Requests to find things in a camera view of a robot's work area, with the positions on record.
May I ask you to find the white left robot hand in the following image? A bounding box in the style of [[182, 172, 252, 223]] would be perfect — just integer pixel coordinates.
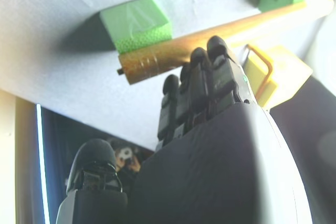
[[56, 35, 316, 224]]

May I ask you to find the yellow hacksaw with black handle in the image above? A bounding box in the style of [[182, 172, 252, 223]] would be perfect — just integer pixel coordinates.
[[246, 43, 275, 101]]

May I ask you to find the round wooden dowel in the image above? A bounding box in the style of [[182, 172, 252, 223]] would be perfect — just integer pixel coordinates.
[[117, 0, 308, 86]]

